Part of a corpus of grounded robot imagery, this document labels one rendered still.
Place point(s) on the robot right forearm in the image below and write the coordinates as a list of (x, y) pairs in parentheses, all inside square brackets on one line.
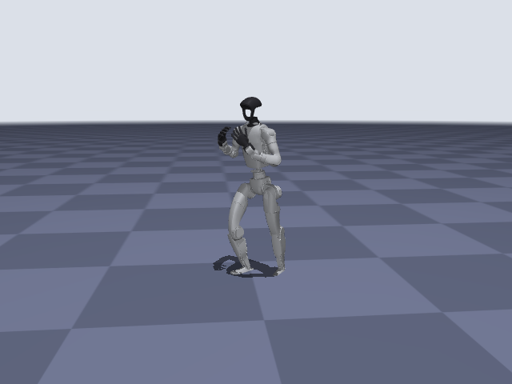
[(226, 148)]

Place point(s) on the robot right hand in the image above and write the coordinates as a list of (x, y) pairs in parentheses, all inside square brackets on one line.
[(222, 135)]

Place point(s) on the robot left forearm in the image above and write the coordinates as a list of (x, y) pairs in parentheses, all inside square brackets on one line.
[(261, 157)]

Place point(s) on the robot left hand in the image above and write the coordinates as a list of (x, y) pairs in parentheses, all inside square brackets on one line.
[(242, 139)]

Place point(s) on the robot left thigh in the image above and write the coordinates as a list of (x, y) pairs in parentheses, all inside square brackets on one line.
[(271, 208)]

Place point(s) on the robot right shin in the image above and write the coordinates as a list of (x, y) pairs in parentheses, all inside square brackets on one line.
[(240, 249)]

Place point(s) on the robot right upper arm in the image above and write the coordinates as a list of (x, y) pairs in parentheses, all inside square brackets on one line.
[(235, 146)]

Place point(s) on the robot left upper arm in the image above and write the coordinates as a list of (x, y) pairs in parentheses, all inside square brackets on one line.
[(269, 136)]

